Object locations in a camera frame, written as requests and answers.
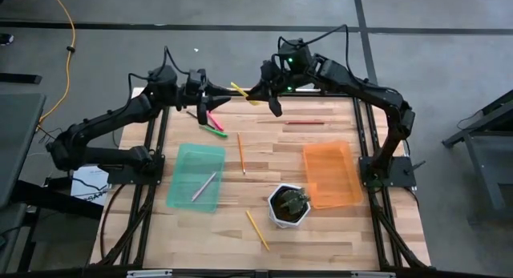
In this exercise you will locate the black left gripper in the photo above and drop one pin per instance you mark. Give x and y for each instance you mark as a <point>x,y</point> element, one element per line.
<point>200,101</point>

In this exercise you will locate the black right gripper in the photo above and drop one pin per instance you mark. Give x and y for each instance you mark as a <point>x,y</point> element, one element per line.
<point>276,91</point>

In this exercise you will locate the pink pen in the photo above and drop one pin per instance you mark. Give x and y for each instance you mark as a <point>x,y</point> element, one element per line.
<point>216,122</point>

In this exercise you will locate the yellow pen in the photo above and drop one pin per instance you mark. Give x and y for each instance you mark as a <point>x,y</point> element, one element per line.
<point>238,88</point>

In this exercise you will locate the green pen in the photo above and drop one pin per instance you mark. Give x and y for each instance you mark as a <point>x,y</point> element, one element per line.
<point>216,132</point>

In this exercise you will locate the orange pencil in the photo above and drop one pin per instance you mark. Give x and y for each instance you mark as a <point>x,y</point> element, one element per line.
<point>241,154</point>

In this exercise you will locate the lilac pen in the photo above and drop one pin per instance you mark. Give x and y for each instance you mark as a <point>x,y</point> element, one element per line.
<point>203,186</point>

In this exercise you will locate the yellow pencil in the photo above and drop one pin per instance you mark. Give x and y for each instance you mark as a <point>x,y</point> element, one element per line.
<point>257,230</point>

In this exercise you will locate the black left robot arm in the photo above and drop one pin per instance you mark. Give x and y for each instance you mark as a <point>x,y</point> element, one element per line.
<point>116,114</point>

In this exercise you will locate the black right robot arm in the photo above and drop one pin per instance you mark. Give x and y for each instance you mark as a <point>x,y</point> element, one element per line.
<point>352,83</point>

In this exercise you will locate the dark blue pen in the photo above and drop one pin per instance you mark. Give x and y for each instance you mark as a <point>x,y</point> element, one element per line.
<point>192,115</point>

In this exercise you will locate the red pencil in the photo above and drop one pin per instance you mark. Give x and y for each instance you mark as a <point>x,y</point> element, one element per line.
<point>304,122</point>

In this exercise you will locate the green translucent plastic tray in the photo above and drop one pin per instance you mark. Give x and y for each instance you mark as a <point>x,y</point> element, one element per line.
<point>200,158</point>

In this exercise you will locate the black floor tape strip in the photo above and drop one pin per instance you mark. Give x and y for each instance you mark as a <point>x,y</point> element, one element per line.
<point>357,5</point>
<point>200,27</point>

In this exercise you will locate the orange translucent plastic tray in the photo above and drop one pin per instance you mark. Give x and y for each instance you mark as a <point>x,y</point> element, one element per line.
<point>332,178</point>

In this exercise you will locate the green potted plant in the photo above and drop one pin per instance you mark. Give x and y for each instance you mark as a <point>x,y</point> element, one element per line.
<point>294,202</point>

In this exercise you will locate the white faceted plant pot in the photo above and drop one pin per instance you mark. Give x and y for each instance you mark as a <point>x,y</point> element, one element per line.
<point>286,225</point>

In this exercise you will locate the white paper sheet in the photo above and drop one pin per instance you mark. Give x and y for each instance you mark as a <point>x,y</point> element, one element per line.
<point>86,188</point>

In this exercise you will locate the black support beam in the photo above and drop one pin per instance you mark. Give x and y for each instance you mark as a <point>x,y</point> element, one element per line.
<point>60,200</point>

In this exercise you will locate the black flat bar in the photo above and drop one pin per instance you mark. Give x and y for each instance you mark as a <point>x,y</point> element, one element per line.
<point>20,78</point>

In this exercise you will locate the dark grey desk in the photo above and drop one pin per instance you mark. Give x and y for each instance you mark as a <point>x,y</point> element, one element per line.
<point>20,142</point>

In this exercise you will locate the person's shoe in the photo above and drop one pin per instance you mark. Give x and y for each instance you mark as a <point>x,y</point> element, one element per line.
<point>6,39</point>

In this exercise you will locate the dark grey metal stand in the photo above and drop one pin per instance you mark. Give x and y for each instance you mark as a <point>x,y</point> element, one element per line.
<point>481,158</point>

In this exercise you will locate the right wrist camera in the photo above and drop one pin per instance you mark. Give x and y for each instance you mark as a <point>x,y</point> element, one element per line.
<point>267,71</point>

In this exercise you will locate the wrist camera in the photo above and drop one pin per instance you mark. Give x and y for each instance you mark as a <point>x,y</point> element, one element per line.
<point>196,81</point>
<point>267,71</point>

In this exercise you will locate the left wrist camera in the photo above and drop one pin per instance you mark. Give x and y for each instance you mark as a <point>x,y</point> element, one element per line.
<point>196,81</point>

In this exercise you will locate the black aluminium table frame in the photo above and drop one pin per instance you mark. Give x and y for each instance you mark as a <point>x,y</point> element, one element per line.
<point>336,94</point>

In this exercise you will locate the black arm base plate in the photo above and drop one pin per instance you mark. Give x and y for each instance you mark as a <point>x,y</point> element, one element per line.
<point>120,178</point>
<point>397,170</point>

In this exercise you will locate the silver metal bracket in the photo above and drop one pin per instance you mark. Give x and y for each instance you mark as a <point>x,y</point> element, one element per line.
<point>148,274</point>
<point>372,275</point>

